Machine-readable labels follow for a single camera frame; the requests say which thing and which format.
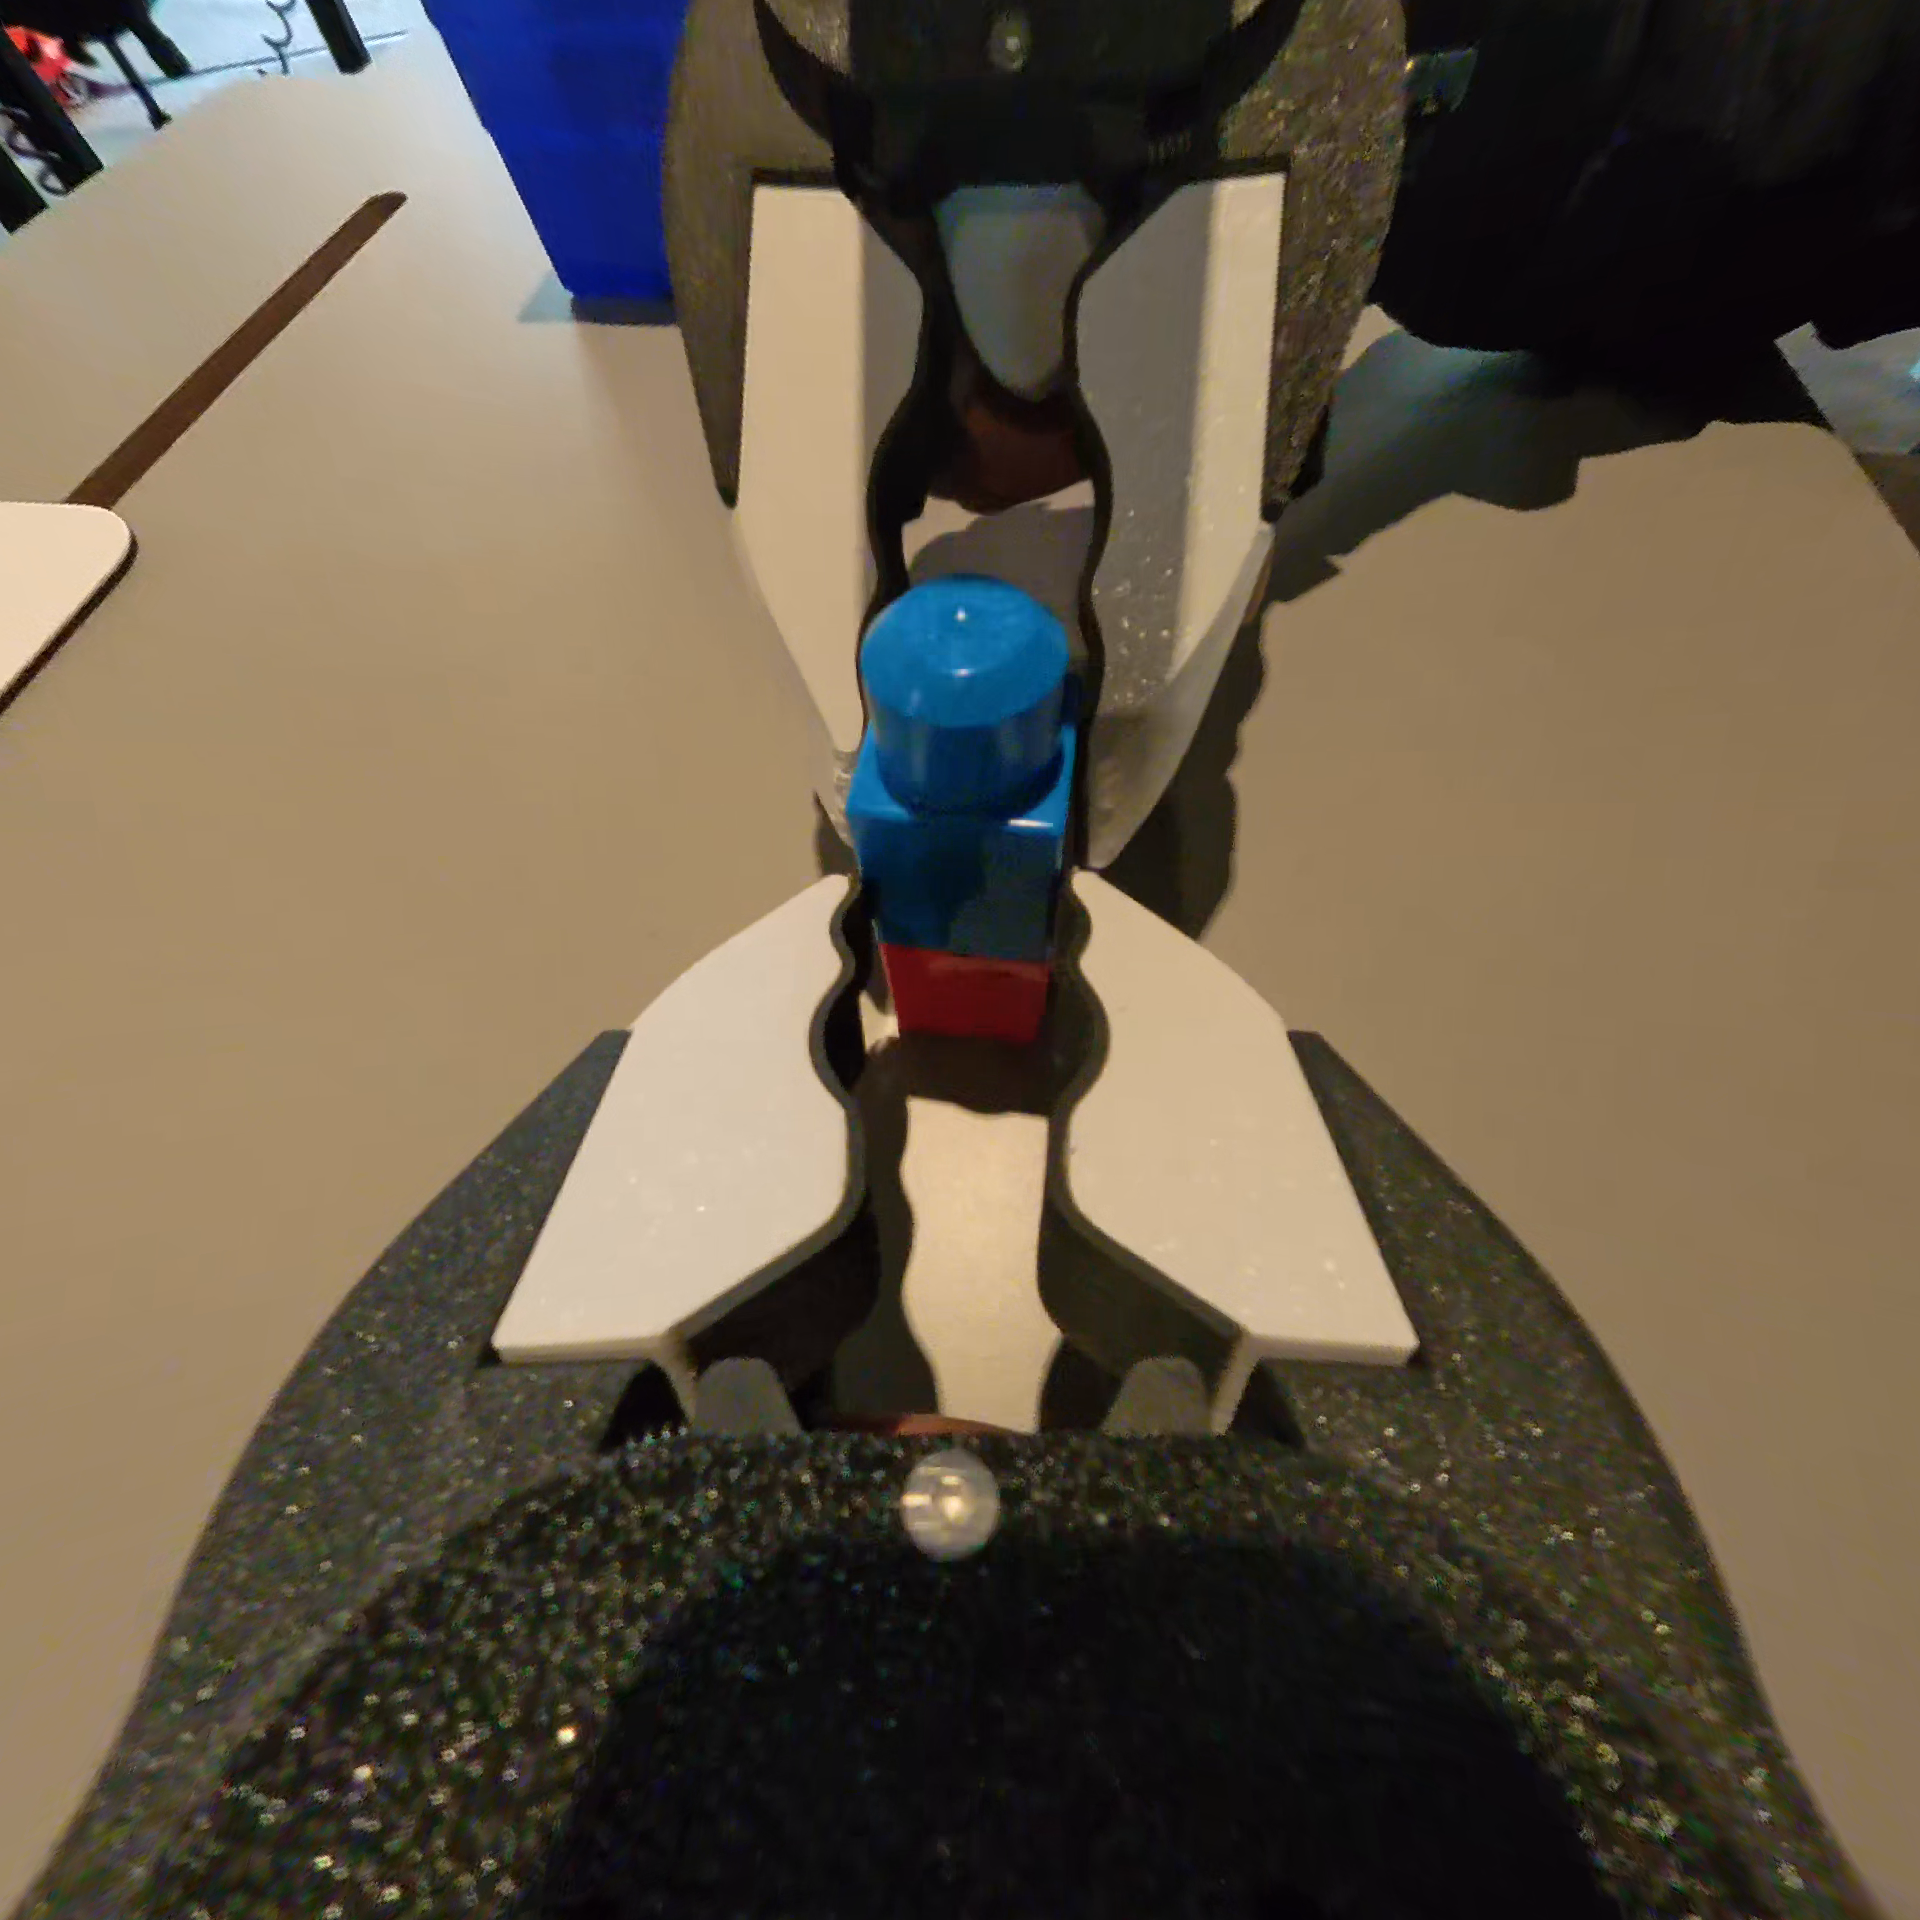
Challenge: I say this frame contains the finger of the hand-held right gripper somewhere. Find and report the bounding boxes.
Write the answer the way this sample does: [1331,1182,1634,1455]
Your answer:
[1068,168,1296,874]
[727,175,933,826]

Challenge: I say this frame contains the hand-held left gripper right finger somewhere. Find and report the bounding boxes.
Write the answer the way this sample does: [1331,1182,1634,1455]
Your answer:
[1046,871,1422,1431]

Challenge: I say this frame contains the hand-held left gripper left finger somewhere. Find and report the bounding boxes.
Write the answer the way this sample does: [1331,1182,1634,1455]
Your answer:
[492,873,869,1420]

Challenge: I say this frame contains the blue mega block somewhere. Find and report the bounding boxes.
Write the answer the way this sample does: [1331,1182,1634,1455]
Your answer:
[844,573,1086,962]

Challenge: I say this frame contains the red mega block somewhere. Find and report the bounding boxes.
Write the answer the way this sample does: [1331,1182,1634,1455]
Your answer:
[878,941,1052,1044]

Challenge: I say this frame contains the blue plastic bin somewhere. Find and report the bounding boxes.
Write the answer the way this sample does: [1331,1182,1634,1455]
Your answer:
[421,0,694,302]

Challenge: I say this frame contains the person's right forearm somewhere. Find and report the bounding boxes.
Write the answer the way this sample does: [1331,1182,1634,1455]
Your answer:
[1371,0,1920,400]

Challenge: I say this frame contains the person's right hand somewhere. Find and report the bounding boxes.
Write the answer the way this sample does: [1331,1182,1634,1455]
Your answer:
[949,374,1095,513]

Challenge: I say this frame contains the white flat board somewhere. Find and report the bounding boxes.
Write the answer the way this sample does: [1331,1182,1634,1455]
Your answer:
[0,502,140,710]

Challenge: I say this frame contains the black chair legs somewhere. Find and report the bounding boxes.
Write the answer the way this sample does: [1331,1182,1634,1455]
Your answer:
[0,0,195,231]

